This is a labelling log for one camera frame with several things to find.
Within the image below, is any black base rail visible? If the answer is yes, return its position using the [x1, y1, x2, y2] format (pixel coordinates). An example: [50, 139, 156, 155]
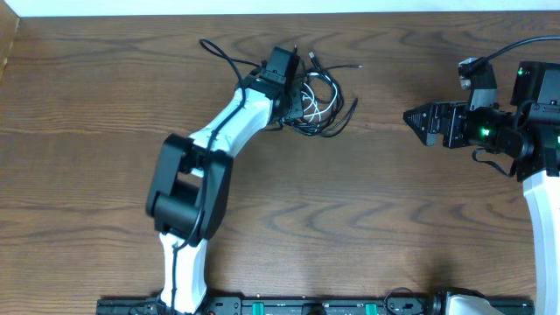
[95, 295, 537, 315]

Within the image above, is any black cable barrel plug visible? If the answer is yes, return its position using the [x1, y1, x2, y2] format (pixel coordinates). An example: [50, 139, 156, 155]
[255, 49, 358, 138]

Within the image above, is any thin black cable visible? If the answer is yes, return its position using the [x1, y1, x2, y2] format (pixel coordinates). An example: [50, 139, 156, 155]
[305, 64, 363, 88]

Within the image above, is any white usb cable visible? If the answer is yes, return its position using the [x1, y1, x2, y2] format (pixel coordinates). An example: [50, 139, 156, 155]
[300, 72, 339, 124]

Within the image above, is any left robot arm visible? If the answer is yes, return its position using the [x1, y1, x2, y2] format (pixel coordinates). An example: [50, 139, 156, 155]
[145, 47, 303, 314]

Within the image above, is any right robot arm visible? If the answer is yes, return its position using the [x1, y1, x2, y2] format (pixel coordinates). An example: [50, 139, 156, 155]
[402, 59, 559, 314]

